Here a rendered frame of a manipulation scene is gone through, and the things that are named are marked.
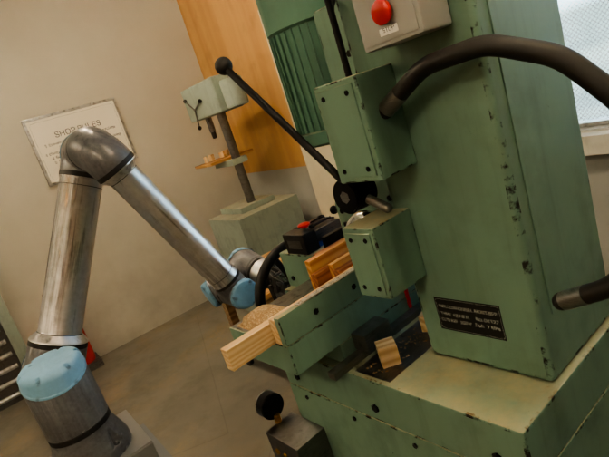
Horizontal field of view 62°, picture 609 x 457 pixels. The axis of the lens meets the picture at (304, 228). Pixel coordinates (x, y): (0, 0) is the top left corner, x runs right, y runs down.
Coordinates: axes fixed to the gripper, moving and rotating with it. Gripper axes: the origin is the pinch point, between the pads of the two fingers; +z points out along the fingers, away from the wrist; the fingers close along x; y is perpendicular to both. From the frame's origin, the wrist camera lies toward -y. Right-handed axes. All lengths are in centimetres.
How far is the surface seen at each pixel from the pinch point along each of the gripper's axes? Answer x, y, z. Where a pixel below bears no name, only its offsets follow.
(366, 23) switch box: -22, 84, 43
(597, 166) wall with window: 122, 9, 30
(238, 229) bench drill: 73, -63, -152
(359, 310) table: -19, 31, 36
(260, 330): -39, 36, 31
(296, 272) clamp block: -13.6, 25.6, 11.3
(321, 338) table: -29, 31, 36
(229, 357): -46, 35, 31
